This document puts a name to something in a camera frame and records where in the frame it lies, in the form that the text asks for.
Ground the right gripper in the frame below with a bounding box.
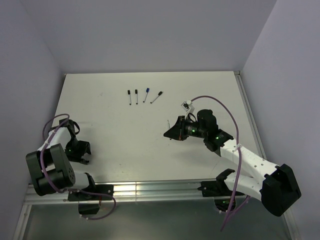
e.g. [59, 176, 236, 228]
[164, 115, 208, 141]

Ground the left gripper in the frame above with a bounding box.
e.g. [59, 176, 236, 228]
[64, 137, 91, 165]

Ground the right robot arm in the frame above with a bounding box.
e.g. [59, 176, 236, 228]
[163, 109, 302, 217]

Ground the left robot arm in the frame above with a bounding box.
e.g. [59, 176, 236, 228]
[25, 118, 98, 200]

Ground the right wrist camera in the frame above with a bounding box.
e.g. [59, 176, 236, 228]
[181, 100, 195, 120]

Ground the aluminium side rail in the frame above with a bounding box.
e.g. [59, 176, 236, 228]
[233, 71, 266, 160]

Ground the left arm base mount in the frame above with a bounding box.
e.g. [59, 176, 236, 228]
[67, 184, 117, 221]

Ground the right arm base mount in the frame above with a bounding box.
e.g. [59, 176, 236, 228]
[197, 180, 232, 214]

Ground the aluminium front rail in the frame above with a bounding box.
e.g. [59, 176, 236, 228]
[23, 176, 287, 203]

